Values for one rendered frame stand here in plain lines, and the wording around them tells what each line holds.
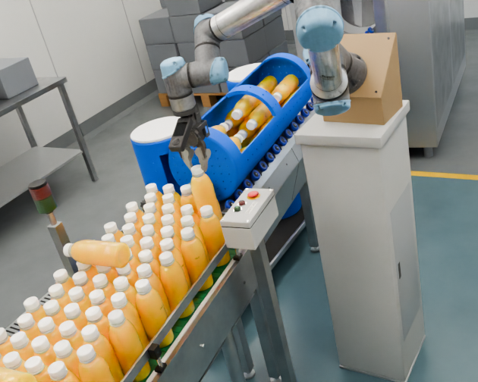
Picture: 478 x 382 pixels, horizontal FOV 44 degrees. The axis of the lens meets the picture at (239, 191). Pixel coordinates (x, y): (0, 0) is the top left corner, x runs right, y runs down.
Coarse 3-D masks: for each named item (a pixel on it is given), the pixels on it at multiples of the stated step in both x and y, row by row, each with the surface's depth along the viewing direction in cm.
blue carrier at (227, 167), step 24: (264, 72) 285; (288, 72) 280; (240, 96) 271; (264, 96) 240; (216, 120) 253; (288, 120) 254; (216, 144) 209; (264, 144) 231; (216, 168) 214; (240, 168) 213; (216, 192) 220
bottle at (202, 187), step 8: (200, 176) 190; (208, 176) 192; (192, 184) 191; (200, 184) 189; (208, 184) 190; (192, 192) 192; (200, 192) 190; (208, 192) 191; (200, 200) 192; (208, 200) 192; (216, 200) 195; (216, 208) 195; (200, 216) 196
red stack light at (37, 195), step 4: (48, 184) 196; (40, 188) 193; (44, 188) 194; (48, 188) 195; (32, 192) 194; (36, 192) 193; (40, 192) 193; (44, 192) 194; (48, 192) 195; (32, 196) 195; (36, 196) 194; (40, 196) 194; (44, 196) 194; (48, 196) 195; (36, 200) 195
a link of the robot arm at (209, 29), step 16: (240, 0) 169; (256, 0) 163; (272, 0) 161; (288, 0) 159; (208, 16) 178; (224, 16) 171; (240, 16) 168; (256, 16) 166; (208, 32) 175; (224, 32) 173
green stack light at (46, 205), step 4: (52, 196) 197; (40, 200) 195; (44, 200) 195; (48, 200) 196; (52, 200) 197; (36, 204) 196; (40, 204) 195; (44, 204) 195; (48, 204) 196; (52, 204) 197; (56, 204) 200; (40, 208) 196; (44, 208) 196; (48, 208) 196; (52, 208) 197; (40, 212) 197; (44, 212) 197; (48, 212) 197
